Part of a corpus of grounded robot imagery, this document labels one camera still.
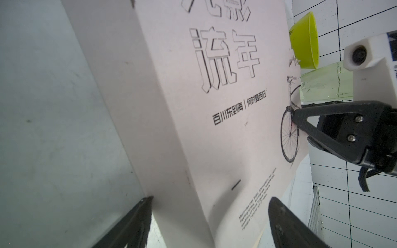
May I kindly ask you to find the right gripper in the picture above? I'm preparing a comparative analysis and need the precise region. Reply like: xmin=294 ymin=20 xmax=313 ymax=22
xmin=292 ymin=101 xmax=397 ymax=176

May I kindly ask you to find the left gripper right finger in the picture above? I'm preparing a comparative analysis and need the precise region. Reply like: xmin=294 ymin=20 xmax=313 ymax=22
xmin=268 ymin=197 xmax=328 ymax=248

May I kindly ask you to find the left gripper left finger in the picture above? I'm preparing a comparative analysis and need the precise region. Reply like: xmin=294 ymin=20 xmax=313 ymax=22
xmin=94 ymin=196 xmax=153 ymax=248

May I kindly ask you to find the clear green cup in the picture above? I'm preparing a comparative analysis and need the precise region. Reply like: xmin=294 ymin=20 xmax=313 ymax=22
xmin=300 ymin=62 xmax=353 ymax=103

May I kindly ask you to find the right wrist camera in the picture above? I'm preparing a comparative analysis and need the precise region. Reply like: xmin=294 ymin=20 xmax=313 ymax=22
xmin=343 ymin=31 xmax=397 ymax=109

